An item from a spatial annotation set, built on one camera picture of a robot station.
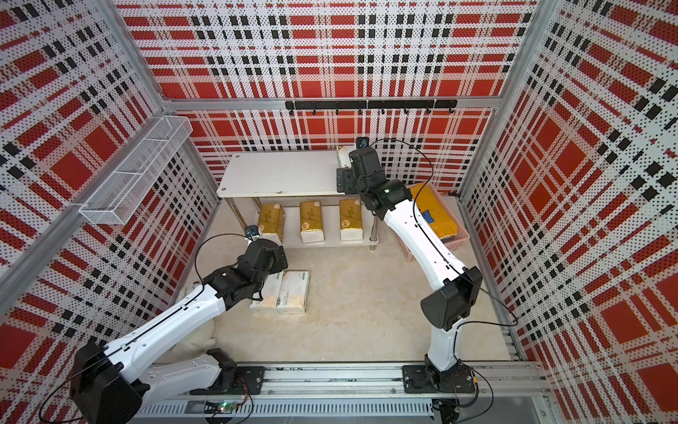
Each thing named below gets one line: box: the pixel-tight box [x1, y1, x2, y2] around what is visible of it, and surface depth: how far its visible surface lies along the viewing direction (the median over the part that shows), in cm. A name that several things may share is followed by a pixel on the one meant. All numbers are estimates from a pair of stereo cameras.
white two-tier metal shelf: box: [216, 150, 377, 251], surface depth 97 cm
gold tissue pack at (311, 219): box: [299, 200, 325, 244], surface depth 97 cm
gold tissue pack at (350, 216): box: [339, 198, 364, 242], surface depth 97 cm
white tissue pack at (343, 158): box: [337, 148, 353, 169], surface depth 78 cm
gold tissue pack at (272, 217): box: [257, 203, 287, 245], surface depth 98 cm
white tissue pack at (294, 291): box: [276, 270, 310, 313], surface depth 87 cm
